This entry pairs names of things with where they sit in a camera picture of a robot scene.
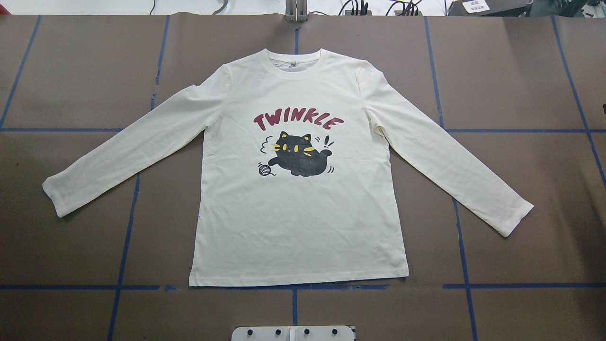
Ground cream long-sleeve cat shirt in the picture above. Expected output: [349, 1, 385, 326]
[43, 49, 533, 287]

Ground aluminium frame post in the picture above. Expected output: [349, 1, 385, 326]
[285, 0, 309, 22]

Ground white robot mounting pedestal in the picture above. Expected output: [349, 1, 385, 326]
[231, 325, 356, 341]

